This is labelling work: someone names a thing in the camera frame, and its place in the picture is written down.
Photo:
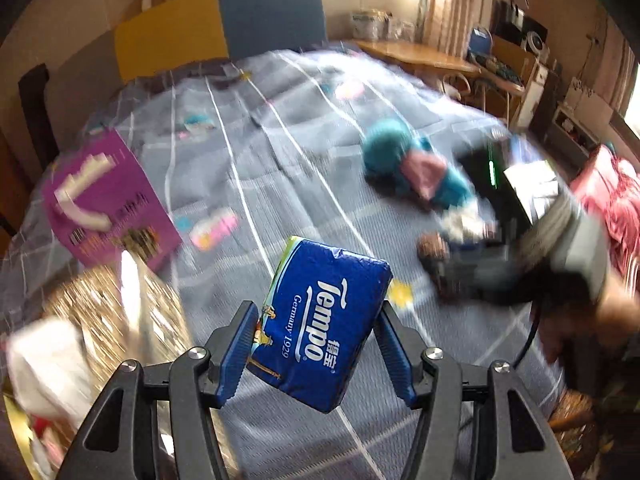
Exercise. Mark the blue tissue packet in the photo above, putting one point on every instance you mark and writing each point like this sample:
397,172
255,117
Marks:
320,320

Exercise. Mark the white shelf unit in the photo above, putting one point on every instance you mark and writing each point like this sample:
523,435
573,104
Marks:
580,120

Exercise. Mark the person's right hand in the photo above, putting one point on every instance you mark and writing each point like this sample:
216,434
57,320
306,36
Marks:
615,315

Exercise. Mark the black stereo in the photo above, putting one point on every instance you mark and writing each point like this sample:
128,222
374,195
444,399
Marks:
510,22

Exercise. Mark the teal pink knit toy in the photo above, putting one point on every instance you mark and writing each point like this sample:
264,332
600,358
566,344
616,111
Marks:
387,145

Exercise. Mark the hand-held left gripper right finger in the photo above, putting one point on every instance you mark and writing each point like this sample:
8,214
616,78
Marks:
395,355

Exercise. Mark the wicker basket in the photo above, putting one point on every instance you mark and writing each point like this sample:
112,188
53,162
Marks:
575,420

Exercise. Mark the grey yellow blue headboard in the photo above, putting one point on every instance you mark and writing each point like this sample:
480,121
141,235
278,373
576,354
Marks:
270,15

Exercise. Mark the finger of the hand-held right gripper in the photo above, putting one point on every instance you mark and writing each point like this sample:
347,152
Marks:
470,275

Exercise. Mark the gold ornate tissue box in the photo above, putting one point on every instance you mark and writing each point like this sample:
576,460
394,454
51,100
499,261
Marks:
90,295

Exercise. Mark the brown scrunchie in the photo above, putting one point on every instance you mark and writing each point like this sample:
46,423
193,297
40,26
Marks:
432,250

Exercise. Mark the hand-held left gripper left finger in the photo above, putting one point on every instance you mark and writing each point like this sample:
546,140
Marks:
240,355

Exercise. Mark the purple tissue box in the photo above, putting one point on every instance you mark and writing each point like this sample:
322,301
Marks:
125,185

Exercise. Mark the grey checked quilt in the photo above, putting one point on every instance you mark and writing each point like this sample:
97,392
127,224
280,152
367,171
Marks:
300,160

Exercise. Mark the white storage box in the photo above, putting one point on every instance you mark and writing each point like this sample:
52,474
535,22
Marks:
370,25

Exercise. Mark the pink cloth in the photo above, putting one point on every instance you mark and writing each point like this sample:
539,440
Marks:
615,195

